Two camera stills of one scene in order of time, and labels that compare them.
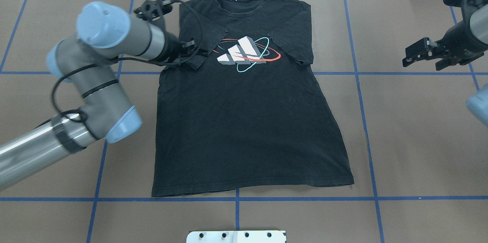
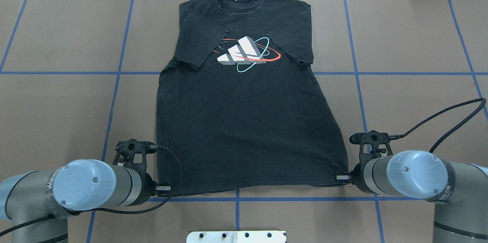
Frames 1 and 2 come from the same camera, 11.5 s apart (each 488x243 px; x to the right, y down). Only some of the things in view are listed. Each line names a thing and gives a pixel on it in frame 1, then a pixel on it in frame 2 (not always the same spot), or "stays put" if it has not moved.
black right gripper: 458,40 to 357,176
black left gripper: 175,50 to 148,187
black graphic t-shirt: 243,114 stays put
